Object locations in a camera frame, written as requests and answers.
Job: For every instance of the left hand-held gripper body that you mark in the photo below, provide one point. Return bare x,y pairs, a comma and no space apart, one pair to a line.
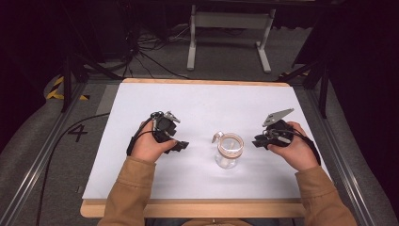
165,126

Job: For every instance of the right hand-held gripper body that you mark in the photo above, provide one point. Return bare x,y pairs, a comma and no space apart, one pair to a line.
277,132

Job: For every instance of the glass jar with clasp lid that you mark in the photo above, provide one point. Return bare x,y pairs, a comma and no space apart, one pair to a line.
230,150

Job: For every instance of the person's left hand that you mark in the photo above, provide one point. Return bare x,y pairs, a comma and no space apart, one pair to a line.
147,147

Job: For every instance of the person's right hand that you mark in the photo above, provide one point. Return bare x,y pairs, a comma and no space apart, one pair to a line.
298,153

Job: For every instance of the white table sheet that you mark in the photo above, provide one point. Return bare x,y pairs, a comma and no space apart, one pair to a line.
204,103

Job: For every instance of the wooden table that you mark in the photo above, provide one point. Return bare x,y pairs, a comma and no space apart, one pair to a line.
194,208

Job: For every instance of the black tripod stand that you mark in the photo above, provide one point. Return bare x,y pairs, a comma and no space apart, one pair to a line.
67,78
323,81

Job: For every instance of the yellow black hazard tape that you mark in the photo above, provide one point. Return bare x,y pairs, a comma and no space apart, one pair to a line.
55,92

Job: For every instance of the metal floor rail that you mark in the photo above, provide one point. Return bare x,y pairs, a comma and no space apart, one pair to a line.
342,163
34,166

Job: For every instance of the white metal stand frame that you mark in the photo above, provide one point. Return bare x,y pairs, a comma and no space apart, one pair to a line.
230,20

